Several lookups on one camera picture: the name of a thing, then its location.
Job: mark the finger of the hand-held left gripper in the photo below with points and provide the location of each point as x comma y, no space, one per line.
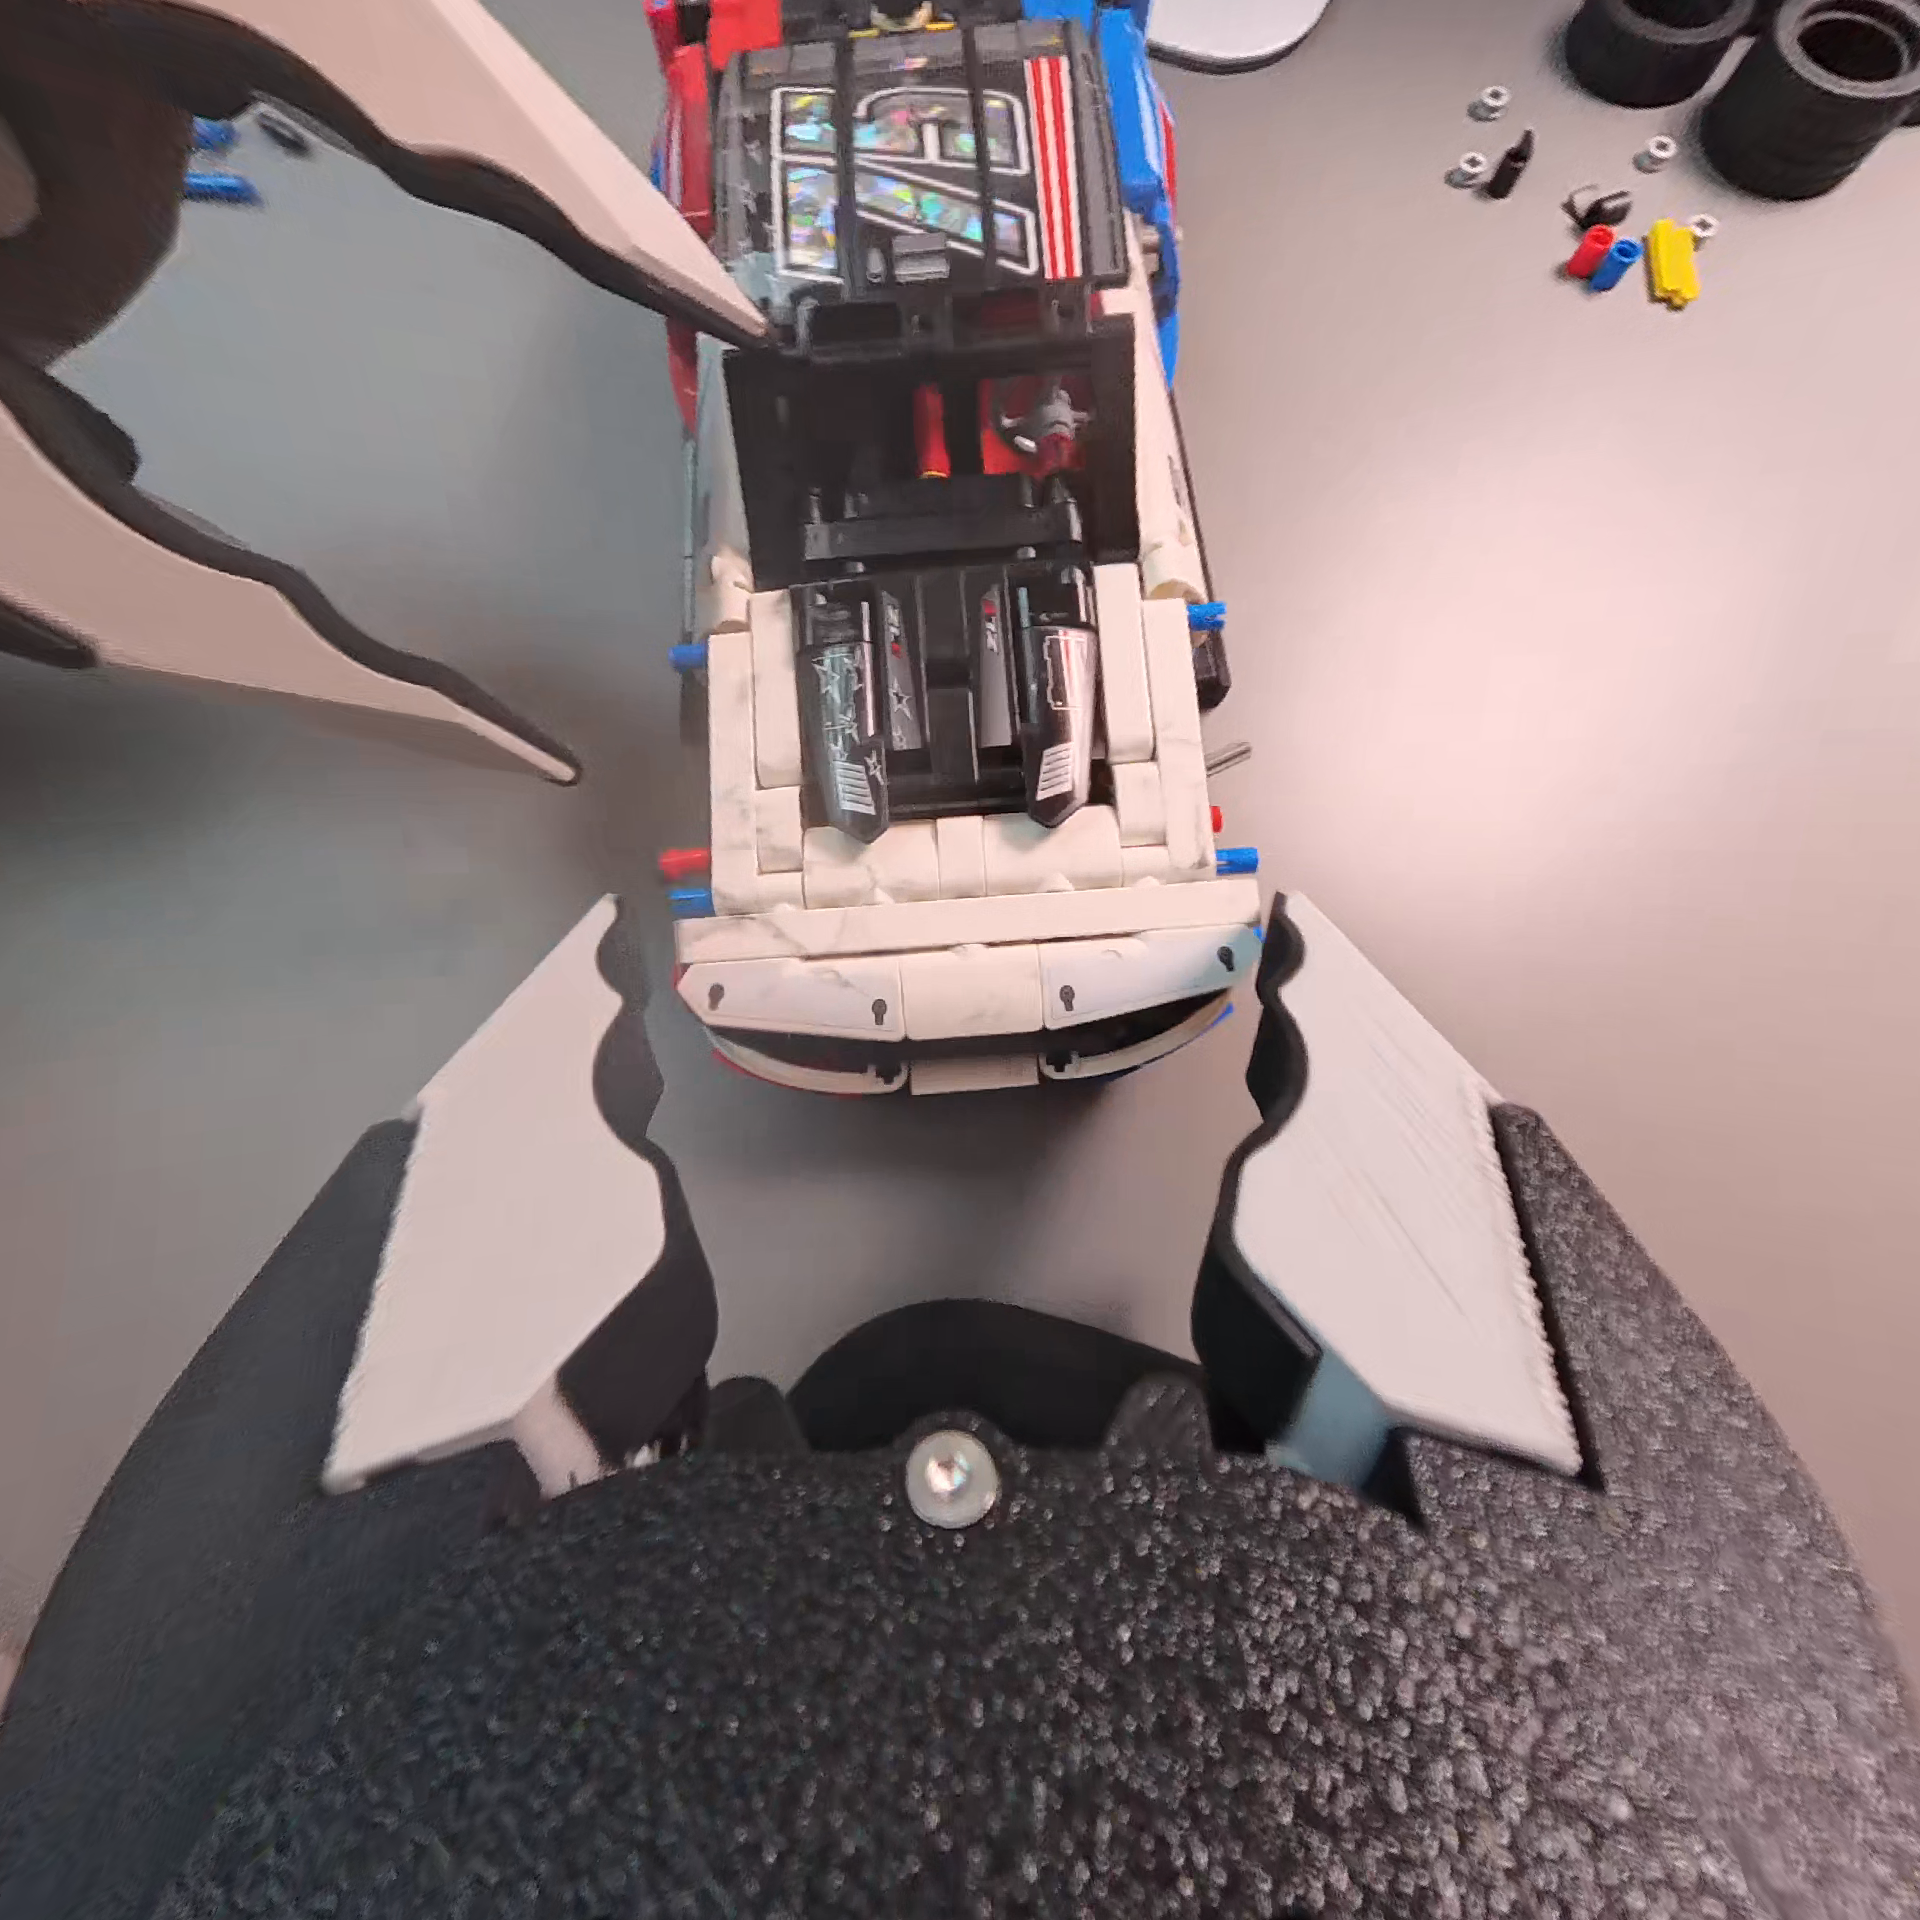
493,119
180,619

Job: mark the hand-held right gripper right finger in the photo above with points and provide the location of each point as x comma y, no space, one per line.
1392,1233

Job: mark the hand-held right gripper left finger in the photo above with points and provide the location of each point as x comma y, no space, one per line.
493,1233

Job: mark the white blue red brick car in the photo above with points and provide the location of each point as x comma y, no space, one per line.
931,721

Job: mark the white round base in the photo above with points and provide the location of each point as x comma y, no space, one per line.
1237,28

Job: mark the red brick pin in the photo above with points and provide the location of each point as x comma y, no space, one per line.
1589,251

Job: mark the yellow brick connector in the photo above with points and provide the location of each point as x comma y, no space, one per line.
1667,259

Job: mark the black brick pin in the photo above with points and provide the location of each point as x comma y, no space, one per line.
1510,164

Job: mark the black brick connector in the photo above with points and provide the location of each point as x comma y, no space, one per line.
1593,204

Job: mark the black toy tire stack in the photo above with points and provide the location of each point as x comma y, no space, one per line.
1662,45
1822,91

